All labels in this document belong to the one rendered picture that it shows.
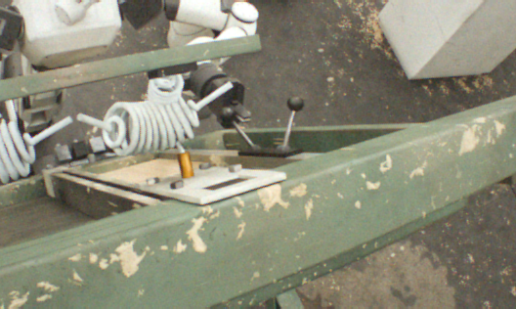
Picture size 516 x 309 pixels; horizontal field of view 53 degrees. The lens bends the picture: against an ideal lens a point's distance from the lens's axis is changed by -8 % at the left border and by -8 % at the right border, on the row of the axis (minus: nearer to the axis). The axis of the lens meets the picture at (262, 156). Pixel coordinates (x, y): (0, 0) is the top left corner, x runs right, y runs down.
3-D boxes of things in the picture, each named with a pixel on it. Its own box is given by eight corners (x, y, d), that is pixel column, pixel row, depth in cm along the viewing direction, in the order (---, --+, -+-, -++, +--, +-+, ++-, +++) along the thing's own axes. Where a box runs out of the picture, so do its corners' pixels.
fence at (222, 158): (174, 160, 179) (171, 148, 178) (380, 176, 98) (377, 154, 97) (160, 164, 176) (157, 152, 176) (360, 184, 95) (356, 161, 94)
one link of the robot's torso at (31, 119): (7, 110, 235) (11, 69, 194) (48, 100, 245) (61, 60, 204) (15, 142, 233) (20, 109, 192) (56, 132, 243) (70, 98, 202)
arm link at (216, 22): (238, 27, 169) (169, 13, 161) (255, -4, 160) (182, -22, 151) (243, 53, 163) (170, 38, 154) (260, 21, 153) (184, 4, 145)
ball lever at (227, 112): (258, 147, 131) (223, 103, 126) (267, 147, 128) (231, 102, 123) (247, 158, 129) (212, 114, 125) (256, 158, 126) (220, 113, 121)
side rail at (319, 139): (244, 160, 192) (237, 128, 191) (529, 176, 98) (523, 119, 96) (229, 164, 189) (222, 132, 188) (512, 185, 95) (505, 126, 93)
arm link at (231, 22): (219, 74, 151) (255, 47, 165) (233, 48, 144) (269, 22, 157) (190, 52, 152) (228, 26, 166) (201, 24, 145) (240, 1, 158)
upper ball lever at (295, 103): (284, 157, 120) (299, 98, 122) (294, 157, 117) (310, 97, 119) (270, 153, 118) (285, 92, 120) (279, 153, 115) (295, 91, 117)
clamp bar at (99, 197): (72, 187, 161) (56, 109, 158) (303, 266, 60) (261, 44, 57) (41, 196, 156) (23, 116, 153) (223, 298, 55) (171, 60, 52)
